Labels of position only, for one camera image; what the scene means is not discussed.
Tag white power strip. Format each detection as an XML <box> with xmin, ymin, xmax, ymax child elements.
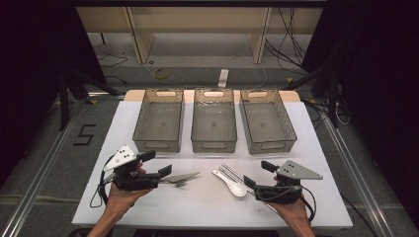
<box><xmin>217</xmin><ymin>68</ymin><xmax>229</xmax><ymax>89</ymax></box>

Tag person's right hand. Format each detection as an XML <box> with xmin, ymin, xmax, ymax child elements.
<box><xmin>268</xmin><ymin>197</ymin><xmax>314</xmax><ymax>229</ymax></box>

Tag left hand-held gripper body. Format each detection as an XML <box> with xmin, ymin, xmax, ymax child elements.
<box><xmin>103</xmin><ymin>145</ymin><xmax>162</xmax><ymax>193</ymax></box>

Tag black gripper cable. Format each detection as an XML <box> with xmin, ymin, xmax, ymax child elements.
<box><xmin>255</xmin><ymin>185</ymin><xmax>318</xmax><ymax>224</ymax></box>
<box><xmin>89</xmin><ymin>154</ymin><xmax>115</xmax><ymax>209</ymax></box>

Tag yellow tape roll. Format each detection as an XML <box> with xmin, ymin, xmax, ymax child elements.
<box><xmin>153</xmin><ymin>67</ymin><xmax>170</xmax><ymax>80</ymax></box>

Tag thin black floor cable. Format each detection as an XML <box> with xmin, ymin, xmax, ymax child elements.
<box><xmin>97</xmin><ymin>53</ymin><xmax>128</xmax><ymax>69</ymax></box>

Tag aluminium floor rail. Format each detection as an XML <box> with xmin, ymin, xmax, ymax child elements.
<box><xmin>323</xmin><ymin>117</ymin><xmax>396</xmax><ymax>237</ymax></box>
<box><xmin>0</xmin><ymin>98</ymin><xmax>87</xmax><ymax>237</ymax></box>

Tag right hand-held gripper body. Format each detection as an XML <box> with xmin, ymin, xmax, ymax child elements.
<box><xmin>254</xmin><ymin>160</ymin><xmax>324</xmax><ymax>205</ymax></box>

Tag silver metal chopstick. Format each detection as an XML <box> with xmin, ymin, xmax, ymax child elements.
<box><xmin>220</xmin><ymin>162</ymin><xmax>256</xmax><ymax>193</ymax></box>
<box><xmin>217</xmin><ymin>166</ymin><xmax>255</xmax><ymax>196</ymax></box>

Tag white power cable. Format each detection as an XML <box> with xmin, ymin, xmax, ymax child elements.
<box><xmin>226</xmin><ymin>54</ymin><xmax>269</xmax><ymax>90</ymax></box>

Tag translucent grey plastic bin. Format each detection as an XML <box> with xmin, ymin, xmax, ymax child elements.
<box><xmin>239</xmin><ymin>88</ymin><xmax>298</xmax><ymax>156</ymax></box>
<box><xmin>131</xmin><ymin>88</ymin><xmax>185</xmax><ymax>154</ymax></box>
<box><xmin>191</xmin><ymin>88</ymin><xmax>238</xmax><ymax>154</ymax></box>

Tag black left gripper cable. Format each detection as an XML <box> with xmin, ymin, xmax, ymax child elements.
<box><xmin>89</xmin><ymin>154</ymin><xmax>115</xmax><ymax>209</ymax></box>

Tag bundle of black cables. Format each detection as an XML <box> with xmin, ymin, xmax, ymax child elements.
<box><xmin>265</xmin><ymin>7</ymin><xmax>308</xmax><ymax>71</ymax></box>

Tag black metal stand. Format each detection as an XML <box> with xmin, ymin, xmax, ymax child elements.
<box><xmin>283</xmin><ymin>61</ymin><xmax>341</xmax><ymax>128</ymax></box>
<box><xmin>58</xmin><ymin>68</ymin><xmax>123</xmax><ymax>131</ymax></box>

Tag silver metal fork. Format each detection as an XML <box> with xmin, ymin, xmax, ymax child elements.
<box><xmin>160</xmin><ymin>179</ymin><xmax>188</xmax><ymax>189</ymax></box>

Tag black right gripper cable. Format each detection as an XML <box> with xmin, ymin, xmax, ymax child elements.
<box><xmin>255</xmin><ymin>185</ymin><xmax>318</xmax><ymax>224</ymax></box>

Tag person's left hand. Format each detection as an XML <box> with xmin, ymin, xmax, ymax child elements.
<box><xmin>105</xmin><ymin>183</ymin><xmax>153</xmax><ymax>215</ymax></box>

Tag light wooden shelf unit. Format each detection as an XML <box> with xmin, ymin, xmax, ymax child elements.
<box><xmin>76</xmin><ymin>6</ymin><xmax>324</xmax><ymax>65</ymax></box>

